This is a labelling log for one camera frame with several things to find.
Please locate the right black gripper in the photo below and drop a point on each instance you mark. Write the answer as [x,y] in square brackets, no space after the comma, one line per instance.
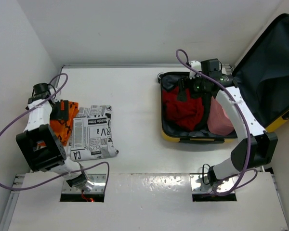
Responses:
[189,83]

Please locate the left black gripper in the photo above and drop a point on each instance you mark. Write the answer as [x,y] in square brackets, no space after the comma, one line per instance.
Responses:
[60,114]

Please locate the orange black patterned cloth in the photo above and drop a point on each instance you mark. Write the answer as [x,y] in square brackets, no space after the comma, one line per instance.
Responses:
[63,129]

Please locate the dark red cloth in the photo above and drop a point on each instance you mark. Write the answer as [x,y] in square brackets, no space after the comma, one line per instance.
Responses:
[186,115]

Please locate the newspaper print cloth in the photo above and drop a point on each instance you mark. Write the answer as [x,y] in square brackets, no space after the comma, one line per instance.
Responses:
[91,137]

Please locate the pink box with handle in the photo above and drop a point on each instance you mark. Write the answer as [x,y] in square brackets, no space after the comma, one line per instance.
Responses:
[218,121]

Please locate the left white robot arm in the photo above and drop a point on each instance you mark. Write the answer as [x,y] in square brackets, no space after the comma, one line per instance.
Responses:
[47,133]

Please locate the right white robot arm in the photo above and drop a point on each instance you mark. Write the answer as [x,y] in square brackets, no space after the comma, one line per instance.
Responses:
[256,145]

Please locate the yellow suitcase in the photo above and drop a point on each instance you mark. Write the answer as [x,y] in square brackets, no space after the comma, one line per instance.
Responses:
[262,76]

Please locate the white front panel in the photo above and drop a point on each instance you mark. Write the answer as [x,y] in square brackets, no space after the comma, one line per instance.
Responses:
[145,202]

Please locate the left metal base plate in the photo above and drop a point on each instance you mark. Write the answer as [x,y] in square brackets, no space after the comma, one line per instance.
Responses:
[95,184]

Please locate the metal base plate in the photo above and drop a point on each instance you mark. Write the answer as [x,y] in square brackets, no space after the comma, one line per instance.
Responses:
[95,184]
[200,185]

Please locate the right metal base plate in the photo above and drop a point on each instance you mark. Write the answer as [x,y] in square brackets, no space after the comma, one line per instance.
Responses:
[200,185]

